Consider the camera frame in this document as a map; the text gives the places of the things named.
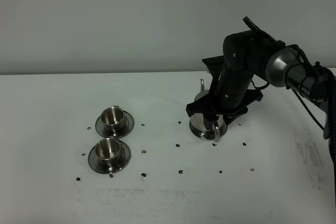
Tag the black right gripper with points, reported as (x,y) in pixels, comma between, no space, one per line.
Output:
(228,95)

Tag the stainless steel teapot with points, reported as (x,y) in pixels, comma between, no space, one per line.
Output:
(199,129)

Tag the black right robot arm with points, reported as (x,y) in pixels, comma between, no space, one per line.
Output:
(256,53)

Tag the far stainless steel saucer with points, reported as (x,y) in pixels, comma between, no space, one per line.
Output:
(124,131)

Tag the stainless steel saucer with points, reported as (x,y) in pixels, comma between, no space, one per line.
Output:
(124,131)
(110,167)

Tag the near stainless steel saucer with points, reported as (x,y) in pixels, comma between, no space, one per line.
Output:
(110,167)

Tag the far stainless steel teacup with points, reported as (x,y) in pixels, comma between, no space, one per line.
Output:
(113,117)

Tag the stainless steel teacup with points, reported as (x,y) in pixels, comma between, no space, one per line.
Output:
(108,149)
(113,117)

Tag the near stainless steel teacup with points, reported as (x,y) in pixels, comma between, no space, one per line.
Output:
(108,149)

